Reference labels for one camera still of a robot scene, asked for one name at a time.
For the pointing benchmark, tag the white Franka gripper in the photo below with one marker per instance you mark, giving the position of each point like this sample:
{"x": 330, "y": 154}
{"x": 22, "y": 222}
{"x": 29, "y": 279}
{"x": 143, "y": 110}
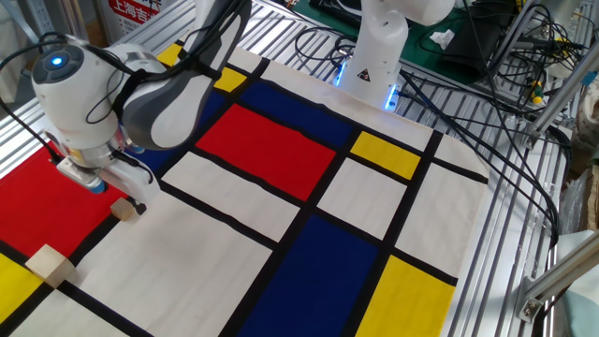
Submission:
{"x": 133, "y": 185}

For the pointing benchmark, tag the small wooden block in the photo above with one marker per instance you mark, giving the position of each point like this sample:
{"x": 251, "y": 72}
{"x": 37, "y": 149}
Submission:
{"x": 121, "y": 209}

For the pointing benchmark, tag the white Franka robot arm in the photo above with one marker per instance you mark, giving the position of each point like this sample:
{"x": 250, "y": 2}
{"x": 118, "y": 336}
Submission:
{"x": 70, "y": 103}

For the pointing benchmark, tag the large wooden block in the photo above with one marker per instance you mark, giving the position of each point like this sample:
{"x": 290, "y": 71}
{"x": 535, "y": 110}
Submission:
{"x": 49, "y": 266}

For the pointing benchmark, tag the Mondrian pattern cloth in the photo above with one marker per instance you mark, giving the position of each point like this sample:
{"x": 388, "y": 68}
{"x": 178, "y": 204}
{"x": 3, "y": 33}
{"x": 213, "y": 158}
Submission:
{"x": 210, "y": 262}

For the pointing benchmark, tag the white plastic sheet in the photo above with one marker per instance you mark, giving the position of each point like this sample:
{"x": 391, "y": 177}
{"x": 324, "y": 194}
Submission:
{"x": 9, "y": 70}

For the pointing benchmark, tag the red white sign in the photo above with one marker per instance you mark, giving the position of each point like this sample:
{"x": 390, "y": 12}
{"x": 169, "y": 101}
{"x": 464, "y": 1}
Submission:
{"x": 135, "y": 11}

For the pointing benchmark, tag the perforated grey metal upright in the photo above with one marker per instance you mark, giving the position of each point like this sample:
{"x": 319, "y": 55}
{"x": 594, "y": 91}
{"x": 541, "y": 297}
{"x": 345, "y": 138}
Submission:
{"x": 42, "y": 14}

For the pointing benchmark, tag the black flat device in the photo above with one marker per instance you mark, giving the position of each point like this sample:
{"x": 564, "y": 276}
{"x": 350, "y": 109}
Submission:
{"x": 334, "y": 11}

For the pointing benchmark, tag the green mat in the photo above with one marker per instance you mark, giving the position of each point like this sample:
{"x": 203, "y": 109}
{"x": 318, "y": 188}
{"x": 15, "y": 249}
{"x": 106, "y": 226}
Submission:
{"x": 421, "y": 51}

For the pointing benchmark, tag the crumpled white paper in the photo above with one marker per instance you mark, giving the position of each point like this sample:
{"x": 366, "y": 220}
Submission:
{"x": 442, "y": 39}

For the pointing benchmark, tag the black bag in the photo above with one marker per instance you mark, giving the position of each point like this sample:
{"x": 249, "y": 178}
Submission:
{"x": 468, "y": 51}

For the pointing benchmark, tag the yellow green screwdriver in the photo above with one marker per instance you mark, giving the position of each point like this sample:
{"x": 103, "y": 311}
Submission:
{"x": 536, "y": 91}

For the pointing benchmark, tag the beige sack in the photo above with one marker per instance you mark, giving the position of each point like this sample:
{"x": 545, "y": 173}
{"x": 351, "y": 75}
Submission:
{"x": 588, "y": 117}

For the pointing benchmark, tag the long aluminium frame rail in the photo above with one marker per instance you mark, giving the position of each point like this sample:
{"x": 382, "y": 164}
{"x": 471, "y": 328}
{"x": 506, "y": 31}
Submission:
{"x": 9, "y": 145}

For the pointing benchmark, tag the upright aluminium post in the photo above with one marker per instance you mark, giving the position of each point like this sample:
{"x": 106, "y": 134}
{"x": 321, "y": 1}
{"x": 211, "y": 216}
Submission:
{"x": 77, "y": 19}

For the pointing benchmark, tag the aluminium beam with bracket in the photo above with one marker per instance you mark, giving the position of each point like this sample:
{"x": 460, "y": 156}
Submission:
{"x": 561, "y": 271}

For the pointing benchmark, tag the slanted aluminium post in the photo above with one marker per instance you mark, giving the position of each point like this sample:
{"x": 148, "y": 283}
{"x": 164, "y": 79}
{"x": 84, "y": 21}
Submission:
{"x": 561, "y": 93}

